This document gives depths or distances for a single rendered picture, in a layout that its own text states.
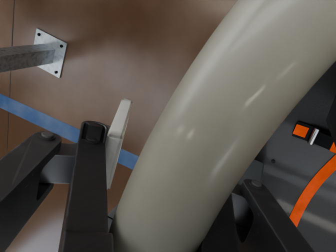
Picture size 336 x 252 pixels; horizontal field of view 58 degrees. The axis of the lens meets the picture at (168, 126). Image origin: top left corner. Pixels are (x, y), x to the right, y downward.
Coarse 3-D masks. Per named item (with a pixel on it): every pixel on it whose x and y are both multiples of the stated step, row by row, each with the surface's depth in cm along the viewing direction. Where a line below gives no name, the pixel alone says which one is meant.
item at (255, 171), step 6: (252, 162) 136; (258, 162) 138; (252, 168) 131; (258, 168) 132; (246, 174) 125; (252, 174) 126; (258, 174) 128; (240, 180) 119; (258, 180) 123; (114, 210) 86; (108, 216) 83; (108, 222) 82; (108, 228) 80
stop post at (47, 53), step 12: (36, 36) 162; (48, 36) 160; (0, 48) 137; (12, 48) 142; (24, 48) 147; (36, 48) 152; (48, 48) 158; (60, 48) 159; (0, 60) 131; (12, 60) 137; (24, 60) 144; (36, 60) 152; (48, 60) 160; (60, 60) 162; (60, 72) 164
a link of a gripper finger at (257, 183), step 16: (256, 192) 13; (256, 208) 12; (272, 208) 12; (256, 224) 12; (272, 224) 11; (288, 224) 12; (240, 240) 13; (256, 240) 12; (272, 240) 11; (288, 240) 11; (304, 240) 11
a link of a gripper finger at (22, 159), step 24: (24, 144) 12; (48, 144) 12; (0, 168) 10; (24, 168) 10; (0, 192) 9; (24, 192) 10; (48, 192) 13; (0, 216) 9; (24, 216) 11; (0, 240) 9
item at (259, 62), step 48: (240, 0) 8; (288, 0) 7; (240, 48) 7; (288, 48) 7; (192, 96) 8; (240, 96) 7; (288, 96) 7; (192, 144) 8; (240, 144) 8; (144, 192) 8; (192, 192) 8; (144, 240) 9; (192, 240) 9
